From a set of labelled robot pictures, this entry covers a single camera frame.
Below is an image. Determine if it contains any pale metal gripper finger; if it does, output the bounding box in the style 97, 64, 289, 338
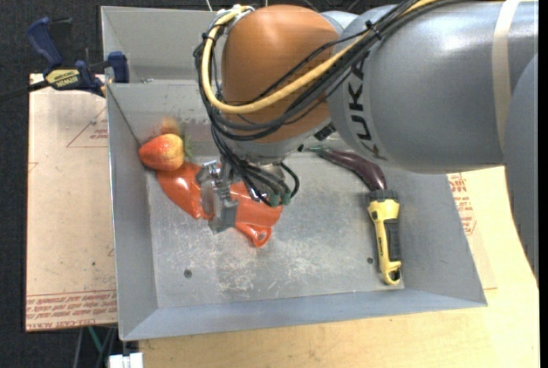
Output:
195, 159, 220, 220
208, 181, 240, 235

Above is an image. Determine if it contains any orange plastic bottle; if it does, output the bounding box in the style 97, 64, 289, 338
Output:
156, 162, 284, 248

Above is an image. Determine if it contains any red toy strawberry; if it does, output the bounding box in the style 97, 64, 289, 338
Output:
137, 132, 194, 172

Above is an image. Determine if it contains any grey metal bin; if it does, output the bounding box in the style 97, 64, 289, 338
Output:
100, 5, 488, 342

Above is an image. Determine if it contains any purple toy eggplant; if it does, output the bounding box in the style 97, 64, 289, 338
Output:
317, 146, 388, 193

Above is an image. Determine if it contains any yellow and black flashlight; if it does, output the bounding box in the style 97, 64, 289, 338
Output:
366, 188, 404, 287

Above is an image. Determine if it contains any brown cardboard board, red print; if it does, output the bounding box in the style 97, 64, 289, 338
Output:
25, 73, 498, 333

